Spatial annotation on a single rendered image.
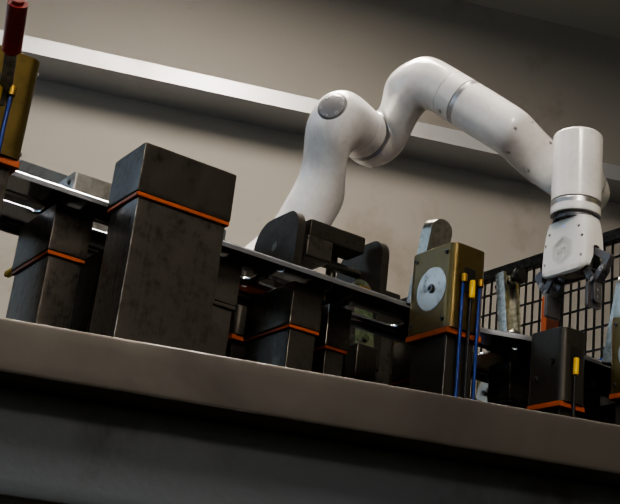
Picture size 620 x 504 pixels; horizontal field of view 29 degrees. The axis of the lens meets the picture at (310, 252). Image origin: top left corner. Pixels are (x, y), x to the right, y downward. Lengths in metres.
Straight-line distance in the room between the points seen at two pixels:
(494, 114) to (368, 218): 2.22
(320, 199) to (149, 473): 1.38
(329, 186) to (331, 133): 0.10
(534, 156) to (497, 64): 2.61
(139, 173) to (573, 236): 0.90
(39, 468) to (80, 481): 0.03
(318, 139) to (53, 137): 2.12
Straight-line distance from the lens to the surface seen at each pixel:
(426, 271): 1.59
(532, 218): 4.57
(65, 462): 0.91
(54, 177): 1.83
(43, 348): 0.88
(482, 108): 2.16
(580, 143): 2.08
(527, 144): 2.17
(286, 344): 1.57
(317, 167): 2.24
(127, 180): 1.37
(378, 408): 0.92
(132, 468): 0.91
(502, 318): 2.11
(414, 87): 2.24
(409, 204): 4.40
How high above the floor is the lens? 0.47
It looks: 21 degrees up
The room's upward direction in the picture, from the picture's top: 7 degrees clockwise
